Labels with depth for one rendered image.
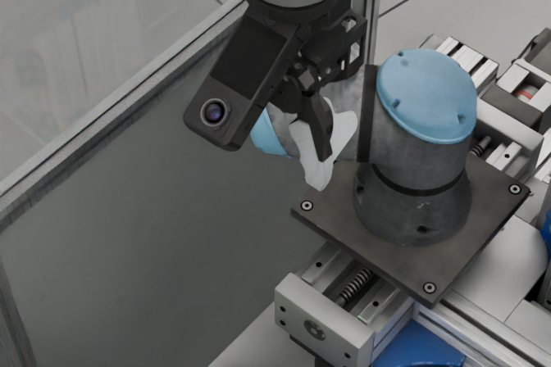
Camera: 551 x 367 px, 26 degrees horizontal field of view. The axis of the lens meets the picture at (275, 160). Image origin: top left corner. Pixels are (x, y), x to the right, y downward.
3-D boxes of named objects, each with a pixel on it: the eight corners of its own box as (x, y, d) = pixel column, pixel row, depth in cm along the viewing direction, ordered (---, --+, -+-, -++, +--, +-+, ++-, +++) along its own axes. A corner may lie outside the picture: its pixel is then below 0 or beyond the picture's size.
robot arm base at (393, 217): (398, 132, 160) (404, 84, 152) (493, 191, 154) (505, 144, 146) (329, 204, 153) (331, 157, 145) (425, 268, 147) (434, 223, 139)
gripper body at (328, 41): (366, 71, 97) (376, -37, 87) (298, 133, 93) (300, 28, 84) (294, 26, 100) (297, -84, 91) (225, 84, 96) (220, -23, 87)
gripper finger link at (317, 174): (380, 165, 101) (355, 78, 96) (336, 207, 98) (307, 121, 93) (353, 155, 103) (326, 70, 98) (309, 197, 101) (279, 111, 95)
